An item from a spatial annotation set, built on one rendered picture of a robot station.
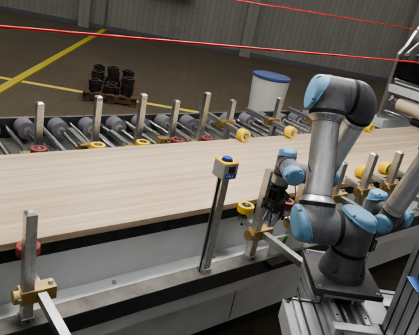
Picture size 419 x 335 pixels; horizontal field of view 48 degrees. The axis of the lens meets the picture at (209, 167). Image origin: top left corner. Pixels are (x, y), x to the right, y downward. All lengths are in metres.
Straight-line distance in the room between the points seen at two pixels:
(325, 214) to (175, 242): 0.89
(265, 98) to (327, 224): 5.38
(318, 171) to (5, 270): 1.14
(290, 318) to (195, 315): 1.10
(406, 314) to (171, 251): 1.08
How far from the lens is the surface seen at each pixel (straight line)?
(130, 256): 2.07
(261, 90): 6.78
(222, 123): 3.20
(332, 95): 1.52
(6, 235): 1.81
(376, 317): 1.69
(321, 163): 1.50
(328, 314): 1.56
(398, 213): 1.87
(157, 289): 1.91
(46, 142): 3.12
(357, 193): 2.62
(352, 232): 1.52
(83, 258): 1.96
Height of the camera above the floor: 1.86
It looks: 22 degrees down
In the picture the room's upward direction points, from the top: 11 degrees clockwise
